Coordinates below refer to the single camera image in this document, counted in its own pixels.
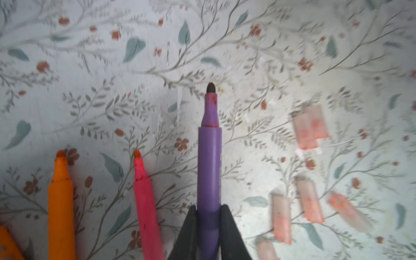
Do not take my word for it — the purple marker pen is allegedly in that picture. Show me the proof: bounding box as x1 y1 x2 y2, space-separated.
197 82 222 260

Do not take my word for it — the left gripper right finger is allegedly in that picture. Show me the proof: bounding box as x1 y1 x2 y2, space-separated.
219 204 252 260

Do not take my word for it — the orange marker pen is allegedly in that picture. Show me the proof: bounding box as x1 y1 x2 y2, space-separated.
0 226 24 260
48 150 76 260

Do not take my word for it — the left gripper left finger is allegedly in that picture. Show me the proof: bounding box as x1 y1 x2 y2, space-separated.
167 205 198 260

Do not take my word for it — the translucent pink pen cap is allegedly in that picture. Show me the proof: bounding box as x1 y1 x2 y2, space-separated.
328 192 373 233
293 113 318 150
272 194 292 244
296 177 325 224
305 105 329 139
255 236 280 260

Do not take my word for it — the pink marker pen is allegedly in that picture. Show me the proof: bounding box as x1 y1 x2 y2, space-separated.
133 150 164 260

